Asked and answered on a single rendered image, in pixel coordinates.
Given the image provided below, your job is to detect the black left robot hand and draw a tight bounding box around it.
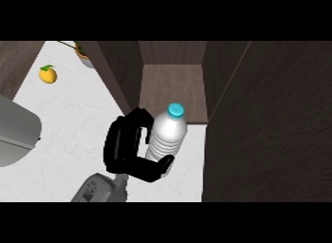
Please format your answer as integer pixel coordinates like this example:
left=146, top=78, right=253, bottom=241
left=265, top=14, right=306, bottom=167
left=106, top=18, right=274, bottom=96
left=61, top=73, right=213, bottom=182
left=101, top=107, right=177, bottom=184

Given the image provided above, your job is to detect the clear water bottle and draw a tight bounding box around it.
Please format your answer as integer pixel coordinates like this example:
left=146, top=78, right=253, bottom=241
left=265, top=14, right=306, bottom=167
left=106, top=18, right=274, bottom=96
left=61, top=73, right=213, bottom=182
left=144, top=103, right=188, bottom=178

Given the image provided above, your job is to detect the dark brown wooden cabinet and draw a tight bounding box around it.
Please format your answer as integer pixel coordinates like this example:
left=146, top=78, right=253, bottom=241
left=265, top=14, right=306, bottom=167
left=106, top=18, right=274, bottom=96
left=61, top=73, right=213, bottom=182
left=91, top=41, right=252, bottom=126

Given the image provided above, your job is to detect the dark brown cabinet door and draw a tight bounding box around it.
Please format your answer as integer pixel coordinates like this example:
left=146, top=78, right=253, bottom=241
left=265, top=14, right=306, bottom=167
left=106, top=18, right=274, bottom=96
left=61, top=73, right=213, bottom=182
left=200, top=41, right=332, bottom=203

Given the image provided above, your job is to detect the grey rounded appliance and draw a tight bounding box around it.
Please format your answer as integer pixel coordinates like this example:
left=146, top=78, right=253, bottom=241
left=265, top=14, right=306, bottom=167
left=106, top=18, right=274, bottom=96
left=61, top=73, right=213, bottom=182
left=0, top=85, right=42, bottom=168

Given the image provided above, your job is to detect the yellow lemon with green leaf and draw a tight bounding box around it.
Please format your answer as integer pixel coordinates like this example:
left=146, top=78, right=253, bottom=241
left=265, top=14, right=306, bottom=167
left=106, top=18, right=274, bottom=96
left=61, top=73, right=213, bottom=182
left=38, top=64, right=58, bottom=84

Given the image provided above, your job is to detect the potted green plant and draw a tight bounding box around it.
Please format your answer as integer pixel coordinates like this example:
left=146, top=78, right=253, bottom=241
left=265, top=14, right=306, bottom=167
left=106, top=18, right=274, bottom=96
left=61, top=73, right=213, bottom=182
left=56, top=41, right=97, bottom=69

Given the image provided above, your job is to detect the brown wooden panel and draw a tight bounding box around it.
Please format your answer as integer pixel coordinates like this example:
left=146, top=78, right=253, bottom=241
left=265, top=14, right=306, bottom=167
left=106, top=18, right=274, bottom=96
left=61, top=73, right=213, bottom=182
left=0, top=41, right=45, bottom=102

